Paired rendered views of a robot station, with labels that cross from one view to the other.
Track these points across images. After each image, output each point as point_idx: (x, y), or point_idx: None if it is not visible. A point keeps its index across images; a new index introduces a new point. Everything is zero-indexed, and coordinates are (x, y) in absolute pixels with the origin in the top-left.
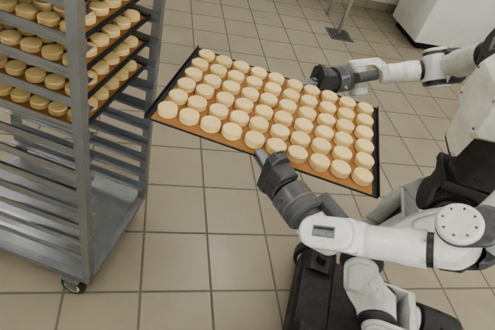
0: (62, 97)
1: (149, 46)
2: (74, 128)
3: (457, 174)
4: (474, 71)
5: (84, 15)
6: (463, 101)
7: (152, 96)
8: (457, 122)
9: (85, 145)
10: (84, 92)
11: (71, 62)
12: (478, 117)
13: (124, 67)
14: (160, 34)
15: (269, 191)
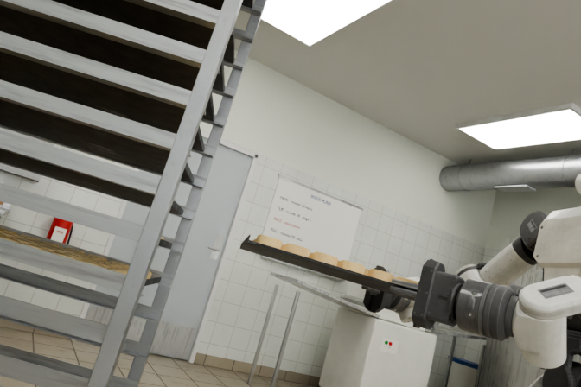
0: (122, 224)
1: (174, 250)
2: (135, 263)
3: None
4: (539, 233)
5: (205, 108)
6: (547, 256)
7: (153, 334)
8: (553, 278)
9: (137, 301)
10: (170, 205)
11: (173, 157)
12: (580, 245)
13: None
14: (186, 240)
15: (438, 309)
